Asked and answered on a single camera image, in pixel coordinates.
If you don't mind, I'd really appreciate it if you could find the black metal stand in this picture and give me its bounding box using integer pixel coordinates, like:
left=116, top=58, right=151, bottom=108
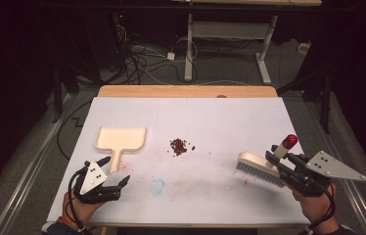
left=276, top=63, right=334, bottom=135

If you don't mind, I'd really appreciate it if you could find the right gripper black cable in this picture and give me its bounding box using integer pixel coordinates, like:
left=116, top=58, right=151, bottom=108
left=306, top=180, right=337, bottom=233

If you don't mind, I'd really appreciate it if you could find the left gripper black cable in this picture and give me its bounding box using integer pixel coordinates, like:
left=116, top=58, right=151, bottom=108
left=67, top=167, right=87, bottom=233

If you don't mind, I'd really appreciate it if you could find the black floor cable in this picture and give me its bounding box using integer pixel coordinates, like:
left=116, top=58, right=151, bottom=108
left=56, top=99, right=93, bottom=162

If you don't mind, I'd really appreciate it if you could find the metal floor rail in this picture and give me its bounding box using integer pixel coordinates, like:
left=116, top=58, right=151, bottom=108
left=302, top=97, right=366, bottom=235
left=0, top=93, right=72, bottom=235

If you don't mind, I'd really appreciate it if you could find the person's right hand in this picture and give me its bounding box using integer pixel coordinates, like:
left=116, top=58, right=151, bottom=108
left=290, top=183, right=338, bottom=229

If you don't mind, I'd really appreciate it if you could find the white metal desk frame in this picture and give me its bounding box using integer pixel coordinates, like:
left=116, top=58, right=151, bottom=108
left=170, top=0, right=323, bottom=86

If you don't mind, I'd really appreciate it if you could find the cream plastic dustpan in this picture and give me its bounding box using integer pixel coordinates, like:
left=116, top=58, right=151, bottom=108
left=94, top=126, right=148, bottom=174

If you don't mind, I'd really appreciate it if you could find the pile of red and green beans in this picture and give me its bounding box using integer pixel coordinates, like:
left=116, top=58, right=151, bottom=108
left=169, top=137, right=197, bottom=158

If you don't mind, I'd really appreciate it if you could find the orange wristband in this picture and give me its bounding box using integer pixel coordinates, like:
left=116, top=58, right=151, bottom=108
left=56, top=215, right=81, bottom=231

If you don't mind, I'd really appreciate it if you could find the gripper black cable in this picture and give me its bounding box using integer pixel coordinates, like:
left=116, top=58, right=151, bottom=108
left=306, top=180, right=337, bottom=233
left=67, top=167, right=87, bottom=233

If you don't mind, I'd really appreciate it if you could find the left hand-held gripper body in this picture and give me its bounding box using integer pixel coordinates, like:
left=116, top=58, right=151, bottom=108
left=72, top=161, right=121, bottom=206

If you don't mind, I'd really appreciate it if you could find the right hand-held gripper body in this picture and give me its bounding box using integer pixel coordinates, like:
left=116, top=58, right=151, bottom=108
left=278, top=150, right=366, bottom=198

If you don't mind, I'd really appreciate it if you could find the white brush with red-tipped handle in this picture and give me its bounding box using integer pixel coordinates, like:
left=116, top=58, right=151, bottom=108
left=235, top=133, right=299, bottom=189

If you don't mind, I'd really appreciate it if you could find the person's left hand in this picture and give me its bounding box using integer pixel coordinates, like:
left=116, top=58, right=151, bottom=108
left=62, top=191, right=108, bottom=226

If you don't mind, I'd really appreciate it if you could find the tangle of floor cables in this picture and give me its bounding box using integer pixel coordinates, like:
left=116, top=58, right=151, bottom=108
left=107, top=13, right=205, bottom=86

